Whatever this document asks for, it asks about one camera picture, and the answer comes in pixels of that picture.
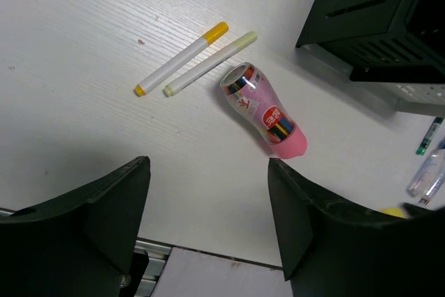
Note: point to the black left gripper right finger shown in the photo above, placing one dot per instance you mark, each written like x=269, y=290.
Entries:
x=330, y=246

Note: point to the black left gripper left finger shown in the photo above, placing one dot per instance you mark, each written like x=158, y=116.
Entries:
x=81, y=243

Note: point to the yellow capped white marker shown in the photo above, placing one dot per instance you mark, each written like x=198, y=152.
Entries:
x=179, y=60

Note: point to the yellow capped marker near gripper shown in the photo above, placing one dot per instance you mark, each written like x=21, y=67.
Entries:
x=395, y=212

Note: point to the clear spray bottle blue cap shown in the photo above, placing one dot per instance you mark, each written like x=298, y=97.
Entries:
x=430, y=176

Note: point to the green pen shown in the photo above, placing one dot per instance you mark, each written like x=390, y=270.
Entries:
x=430, y=134

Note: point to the white slotted organizer box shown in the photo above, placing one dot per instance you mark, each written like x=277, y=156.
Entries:
x=380, y=98

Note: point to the pale green capped white marker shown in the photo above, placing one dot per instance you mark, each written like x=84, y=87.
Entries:
x=209, y=63

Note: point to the pink marker set bottle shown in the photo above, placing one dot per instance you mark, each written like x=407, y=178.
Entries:
x=250, y=94

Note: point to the black slotted organizer box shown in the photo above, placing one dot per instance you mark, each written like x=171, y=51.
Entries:
x=387, y=41

